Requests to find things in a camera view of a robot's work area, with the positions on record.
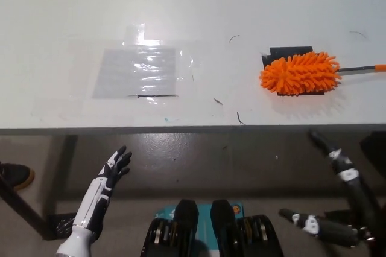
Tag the orange microfiber telescopic duster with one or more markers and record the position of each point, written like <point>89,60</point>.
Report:
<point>298,73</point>

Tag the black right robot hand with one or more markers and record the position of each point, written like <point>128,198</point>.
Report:
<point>360,199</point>

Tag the clear taped grey plastic sheet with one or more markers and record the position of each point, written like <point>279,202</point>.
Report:
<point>135,73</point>

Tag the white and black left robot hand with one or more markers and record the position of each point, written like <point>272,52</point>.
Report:
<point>99,190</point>

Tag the black shoe with tan sole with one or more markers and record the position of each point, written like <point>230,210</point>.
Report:
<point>15,175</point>

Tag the black desk foot plate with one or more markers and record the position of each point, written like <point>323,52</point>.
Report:
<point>334,216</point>

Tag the black desk leg with foot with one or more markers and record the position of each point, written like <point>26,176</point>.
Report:
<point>21,205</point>

